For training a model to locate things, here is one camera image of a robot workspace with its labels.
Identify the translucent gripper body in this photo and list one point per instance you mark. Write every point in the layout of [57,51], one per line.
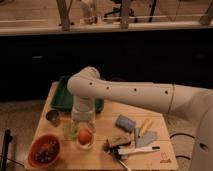
[82,125]

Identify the orange apple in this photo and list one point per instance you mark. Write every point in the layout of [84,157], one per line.
[84,136]

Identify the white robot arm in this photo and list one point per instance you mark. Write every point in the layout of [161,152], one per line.
[190,103]

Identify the green paper cup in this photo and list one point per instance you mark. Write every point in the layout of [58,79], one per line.
[70,130]

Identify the small metal cup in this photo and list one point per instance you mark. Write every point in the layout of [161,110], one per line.
[53,117]

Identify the green plastic tray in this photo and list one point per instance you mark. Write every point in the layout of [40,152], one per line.
[62,100]

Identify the dark brown brush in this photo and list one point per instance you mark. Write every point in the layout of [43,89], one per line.
[115,141]

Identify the blue sponge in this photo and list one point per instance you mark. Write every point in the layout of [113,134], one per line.
[125,123]

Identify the orange bowl with food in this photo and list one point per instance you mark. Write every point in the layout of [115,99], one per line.
[44,151]

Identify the black stand on floor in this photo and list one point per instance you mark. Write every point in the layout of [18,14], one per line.
[6,141]

